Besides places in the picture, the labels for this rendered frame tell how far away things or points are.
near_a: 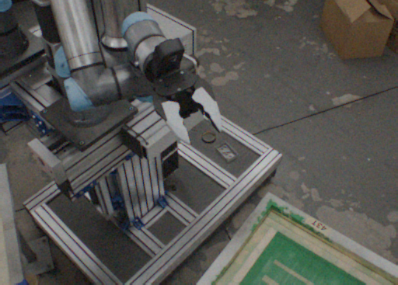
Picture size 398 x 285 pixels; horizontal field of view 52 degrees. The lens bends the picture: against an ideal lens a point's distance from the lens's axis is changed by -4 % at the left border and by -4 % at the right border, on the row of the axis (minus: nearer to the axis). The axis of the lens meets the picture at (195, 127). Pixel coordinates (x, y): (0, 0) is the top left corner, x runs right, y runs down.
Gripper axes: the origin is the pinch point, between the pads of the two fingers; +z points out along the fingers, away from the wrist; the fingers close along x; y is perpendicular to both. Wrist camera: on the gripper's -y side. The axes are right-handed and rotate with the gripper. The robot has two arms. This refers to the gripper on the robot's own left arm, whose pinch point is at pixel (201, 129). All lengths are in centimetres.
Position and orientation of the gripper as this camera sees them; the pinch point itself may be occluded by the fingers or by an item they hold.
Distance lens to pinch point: 66.0
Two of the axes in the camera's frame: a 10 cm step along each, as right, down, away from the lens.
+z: 3.9, 6.8, -6.2
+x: -9.1, 3.8, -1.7
